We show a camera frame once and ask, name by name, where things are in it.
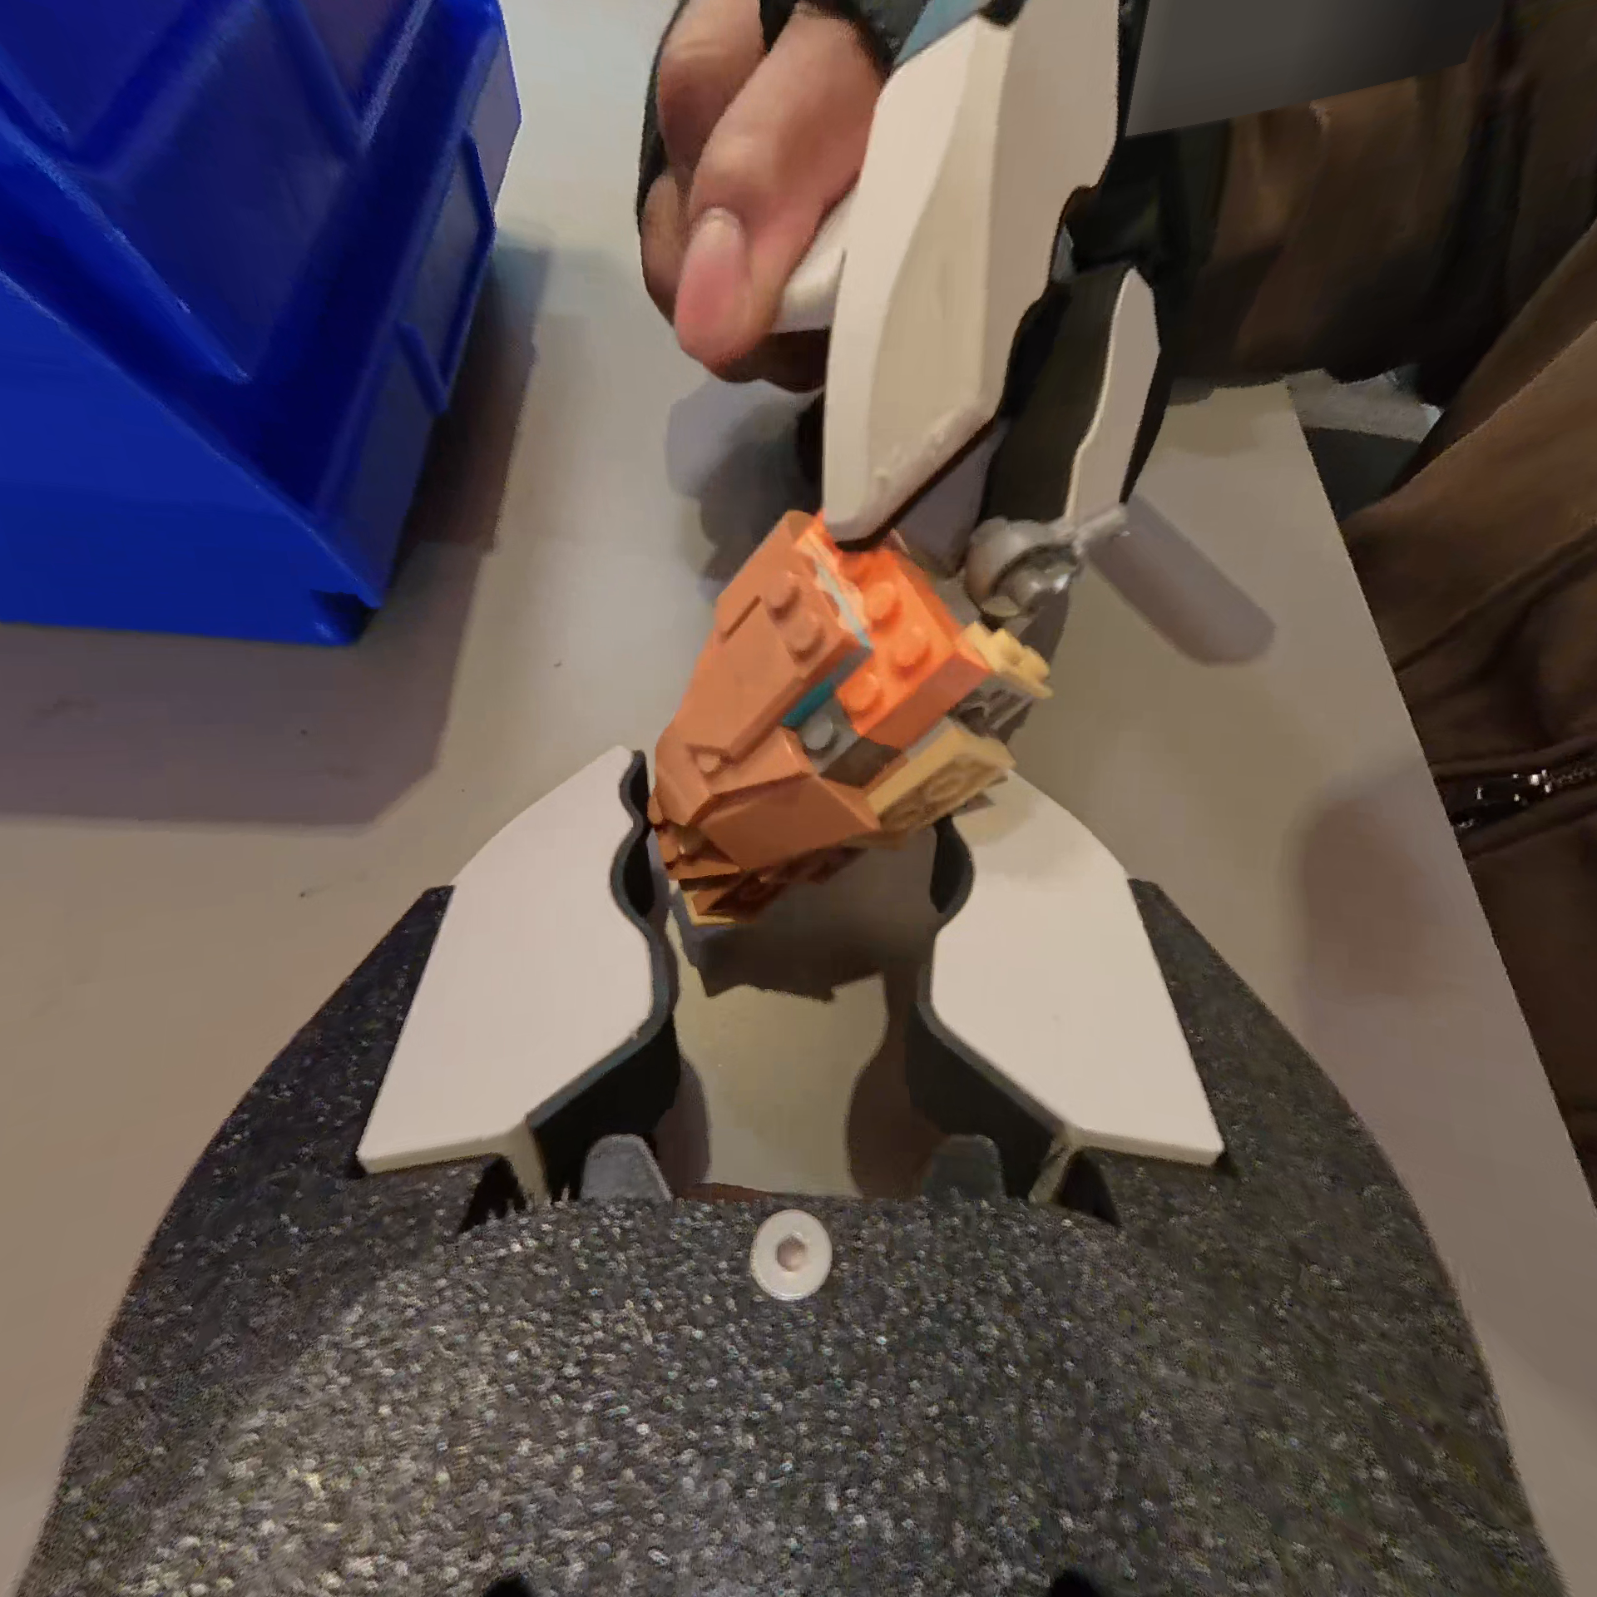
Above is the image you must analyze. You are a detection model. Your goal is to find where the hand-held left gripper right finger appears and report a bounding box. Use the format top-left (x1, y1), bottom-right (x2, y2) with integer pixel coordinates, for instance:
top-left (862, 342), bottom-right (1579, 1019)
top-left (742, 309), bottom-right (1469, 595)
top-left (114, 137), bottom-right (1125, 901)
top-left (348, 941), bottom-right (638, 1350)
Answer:
top-left (917, 775), bottom-right (1227, 1205)

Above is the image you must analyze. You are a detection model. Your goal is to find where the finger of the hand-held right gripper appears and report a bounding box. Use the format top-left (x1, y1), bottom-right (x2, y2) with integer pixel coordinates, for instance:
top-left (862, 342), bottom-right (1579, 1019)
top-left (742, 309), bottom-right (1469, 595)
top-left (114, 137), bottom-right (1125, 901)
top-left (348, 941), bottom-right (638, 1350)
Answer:
top-left (1064, 264), bottom-right (1172, 528)
top-left (779, 0), bottom-right (1125, 543)

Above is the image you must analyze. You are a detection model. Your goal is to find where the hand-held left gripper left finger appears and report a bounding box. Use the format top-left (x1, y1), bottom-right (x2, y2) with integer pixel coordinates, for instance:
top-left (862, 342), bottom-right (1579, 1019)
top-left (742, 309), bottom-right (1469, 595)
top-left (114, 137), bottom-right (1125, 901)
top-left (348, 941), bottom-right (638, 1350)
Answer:
top-left (358, 743), bottom-right (684, 1205)

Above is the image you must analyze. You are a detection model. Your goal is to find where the grey ball joint piece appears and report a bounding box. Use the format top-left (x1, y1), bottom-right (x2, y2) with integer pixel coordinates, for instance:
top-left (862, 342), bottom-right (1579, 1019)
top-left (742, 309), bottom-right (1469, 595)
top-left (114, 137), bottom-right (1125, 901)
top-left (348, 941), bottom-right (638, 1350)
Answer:
top-left (969, 503), bottom-right (1133, 620)

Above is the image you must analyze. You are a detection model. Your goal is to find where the orange toy brick model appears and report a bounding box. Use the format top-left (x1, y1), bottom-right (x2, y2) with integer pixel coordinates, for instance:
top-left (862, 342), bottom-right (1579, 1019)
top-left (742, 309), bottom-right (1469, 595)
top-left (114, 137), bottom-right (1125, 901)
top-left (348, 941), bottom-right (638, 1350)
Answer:
top-left (649, 503), bottom-right (1054, 931)

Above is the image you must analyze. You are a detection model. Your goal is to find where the blue plastic bin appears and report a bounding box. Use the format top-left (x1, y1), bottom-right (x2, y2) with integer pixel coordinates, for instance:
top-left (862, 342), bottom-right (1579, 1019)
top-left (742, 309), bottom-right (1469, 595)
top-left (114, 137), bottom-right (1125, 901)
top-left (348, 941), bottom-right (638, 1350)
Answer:
top-left (0, 0), bottom-right (525, 648)

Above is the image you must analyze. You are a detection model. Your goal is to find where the person's right forearm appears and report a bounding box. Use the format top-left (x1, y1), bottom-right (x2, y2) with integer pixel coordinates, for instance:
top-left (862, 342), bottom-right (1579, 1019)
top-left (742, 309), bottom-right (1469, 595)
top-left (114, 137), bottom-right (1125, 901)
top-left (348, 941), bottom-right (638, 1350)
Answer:
top-left (1173, 24), bottom-right (1597, 389)

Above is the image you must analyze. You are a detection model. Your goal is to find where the person's right hand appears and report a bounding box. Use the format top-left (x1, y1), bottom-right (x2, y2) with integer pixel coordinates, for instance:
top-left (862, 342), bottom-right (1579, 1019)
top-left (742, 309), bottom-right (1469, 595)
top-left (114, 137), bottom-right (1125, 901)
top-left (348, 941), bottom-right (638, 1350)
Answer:
top-left (636, 0), bottom-right (901, 390)

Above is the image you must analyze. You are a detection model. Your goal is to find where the person's brown jacket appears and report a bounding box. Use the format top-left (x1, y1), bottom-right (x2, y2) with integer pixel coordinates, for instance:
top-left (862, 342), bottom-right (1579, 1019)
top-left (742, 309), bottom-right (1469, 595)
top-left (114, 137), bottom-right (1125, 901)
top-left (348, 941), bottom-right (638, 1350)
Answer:
top-left (1341, 285), bottom-right (1597, 1199)

